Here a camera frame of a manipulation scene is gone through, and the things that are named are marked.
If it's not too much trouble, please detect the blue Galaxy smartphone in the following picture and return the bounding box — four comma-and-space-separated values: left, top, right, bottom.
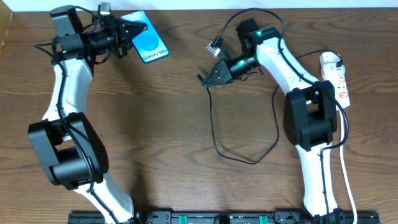
121, 11, 170, 63

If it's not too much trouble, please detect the black USB charging cable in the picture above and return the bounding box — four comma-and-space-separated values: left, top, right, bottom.
195, 49, 344, 166

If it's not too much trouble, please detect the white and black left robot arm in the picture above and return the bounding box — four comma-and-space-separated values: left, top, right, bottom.
28, 2, 147, 223

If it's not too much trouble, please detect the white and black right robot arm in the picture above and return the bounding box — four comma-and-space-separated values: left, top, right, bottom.
199, 19, 349, 223

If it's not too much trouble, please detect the white charger plug adapter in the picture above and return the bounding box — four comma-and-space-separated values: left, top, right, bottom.
320, 52, 346, 80

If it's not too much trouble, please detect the white power strip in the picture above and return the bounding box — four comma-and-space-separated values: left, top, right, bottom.
329, 75, 350, 109

